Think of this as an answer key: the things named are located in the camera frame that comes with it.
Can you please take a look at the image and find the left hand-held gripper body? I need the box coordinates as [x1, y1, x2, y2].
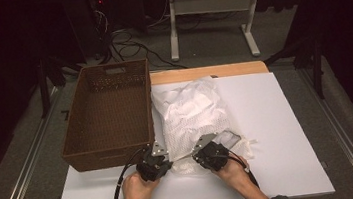
[133, 139, 176, 184]

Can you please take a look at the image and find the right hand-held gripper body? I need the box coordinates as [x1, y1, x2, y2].
[189, 131, 233, 175]

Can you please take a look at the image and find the white mesh laundry bag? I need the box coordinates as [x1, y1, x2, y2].
[148, 71, 261, 179]

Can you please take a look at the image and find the brown woven basket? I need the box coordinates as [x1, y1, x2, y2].
[51, 58, 162, 175]

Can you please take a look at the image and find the person's right hand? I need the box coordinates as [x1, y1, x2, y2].
[211, 156, 253, 194]

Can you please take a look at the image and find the person's left hand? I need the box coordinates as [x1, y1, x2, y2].
[116, 169, 164, 199]

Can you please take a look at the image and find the white table board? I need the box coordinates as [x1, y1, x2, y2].
[41, 65, 336, 199]

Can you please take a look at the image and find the black stand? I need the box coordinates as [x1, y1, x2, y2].
[261, 34, 329, 106]
[33, 55, 70, 120]

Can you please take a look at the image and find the white-framed background desk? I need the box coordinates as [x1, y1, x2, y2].
[164, 0, 314, 67]

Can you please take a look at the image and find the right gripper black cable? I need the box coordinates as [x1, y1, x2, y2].
[227, 147, 260, 192]

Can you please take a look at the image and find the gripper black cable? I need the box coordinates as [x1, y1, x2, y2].
[227, 147, 260, 192]
[105, 146, 157, 199]

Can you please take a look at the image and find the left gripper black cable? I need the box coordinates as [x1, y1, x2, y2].
[105, 146, 157, 199]

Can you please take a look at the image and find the long black floor cable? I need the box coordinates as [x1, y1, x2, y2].
[110, 32, 189, 77]

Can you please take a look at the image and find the metal floor rail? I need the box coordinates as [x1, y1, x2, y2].
[298, 62, 353, 199]
[0, 89, 73, 199]

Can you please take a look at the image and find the bundle of hanging cables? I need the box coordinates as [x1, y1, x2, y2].
[90, 5, 119, 66]

